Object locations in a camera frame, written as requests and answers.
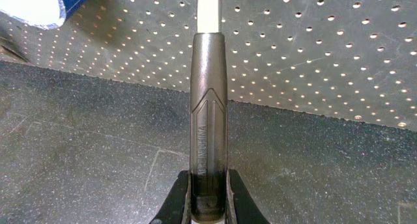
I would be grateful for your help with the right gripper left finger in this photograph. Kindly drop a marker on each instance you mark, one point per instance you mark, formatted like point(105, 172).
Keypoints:
point(176, 204)

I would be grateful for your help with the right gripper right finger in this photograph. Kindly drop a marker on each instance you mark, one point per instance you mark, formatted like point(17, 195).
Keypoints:
point(241, 204)

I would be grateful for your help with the hammer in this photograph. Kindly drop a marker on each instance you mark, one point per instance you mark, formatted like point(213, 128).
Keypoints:
point(208, 103)

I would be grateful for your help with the roll of blue tape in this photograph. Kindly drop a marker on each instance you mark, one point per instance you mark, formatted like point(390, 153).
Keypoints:
point(32, 6)

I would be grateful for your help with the black pegboard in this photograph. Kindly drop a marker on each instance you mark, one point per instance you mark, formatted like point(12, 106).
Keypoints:
point(293, 71)

